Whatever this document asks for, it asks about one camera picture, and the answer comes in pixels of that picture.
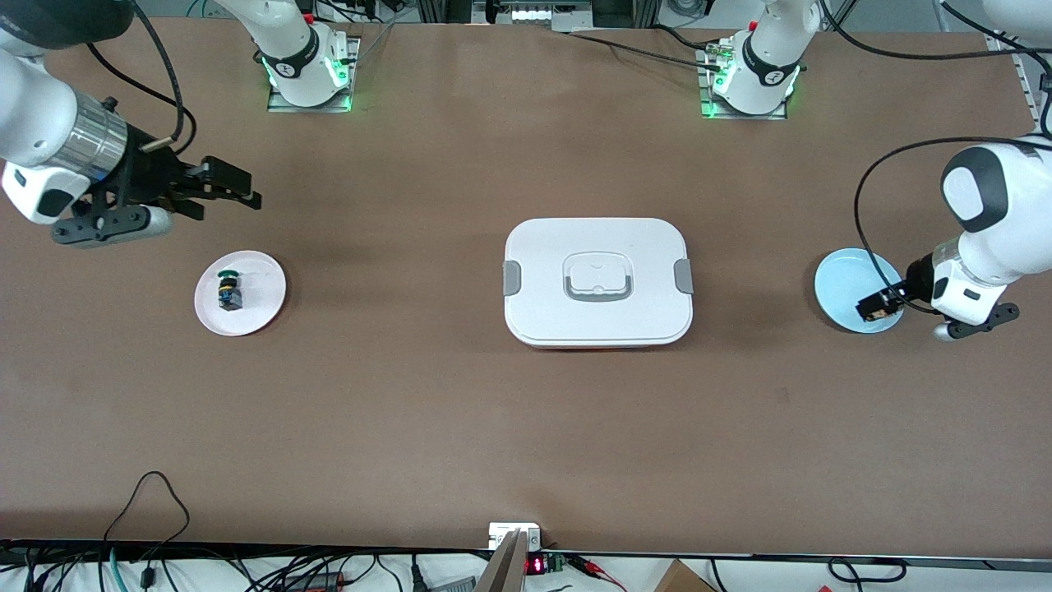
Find light blue round plate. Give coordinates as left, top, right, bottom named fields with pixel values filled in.
left=814, top=247, right=906, bottom=333

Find white round plate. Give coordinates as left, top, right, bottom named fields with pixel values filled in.
left=194, top=250, right=287, bottom=337

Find white lidded lunch box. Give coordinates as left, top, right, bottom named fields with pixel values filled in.
left=502, top=217, right=694, bottom=349

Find brown cardboard box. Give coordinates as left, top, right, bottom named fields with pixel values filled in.
left=653, top=559, right=716, bottom=592

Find red clip test leads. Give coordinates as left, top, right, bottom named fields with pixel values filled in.
left=567, top=553, right=630, bottom=591

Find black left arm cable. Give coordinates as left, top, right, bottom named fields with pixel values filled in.
left=818, top=0, right=1052, bottom=317

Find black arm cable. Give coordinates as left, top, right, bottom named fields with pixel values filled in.
left=818, top=0, right=1052, bottom=317
left=86, top=0, right=198, bottom=157

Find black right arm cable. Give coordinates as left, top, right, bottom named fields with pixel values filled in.
left=86, top=0, right=198, bottom=157

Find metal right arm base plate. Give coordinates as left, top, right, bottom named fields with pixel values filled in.
left=266, top=37, right=361, bottom=113

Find aluminium edge bracket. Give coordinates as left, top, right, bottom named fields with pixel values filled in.
left=990, top=30, right=1040, bottom=126

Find black coiled cable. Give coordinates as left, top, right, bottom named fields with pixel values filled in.
left=828, top=557, right=907, bottom=583

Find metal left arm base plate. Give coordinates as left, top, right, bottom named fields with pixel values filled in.
left=697, top=41, right=790, bottom=122

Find thin black looped cable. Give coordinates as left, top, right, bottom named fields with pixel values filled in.
left=103, top=471, right=191, bottom=592

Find black base power cable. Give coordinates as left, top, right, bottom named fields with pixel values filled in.
left=567, top=23, right=736, bottom=73

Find aluminium frame structure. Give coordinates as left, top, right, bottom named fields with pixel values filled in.
left=415, top=0, right=662, bottom=34

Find white mount bracket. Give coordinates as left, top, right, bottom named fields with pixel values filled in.
left=488, top=523, right=543, bottom=550

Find aluminium camera mount bar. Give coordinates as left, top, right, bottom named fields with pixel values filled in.
left=475, top=529, right=528, bottom=592

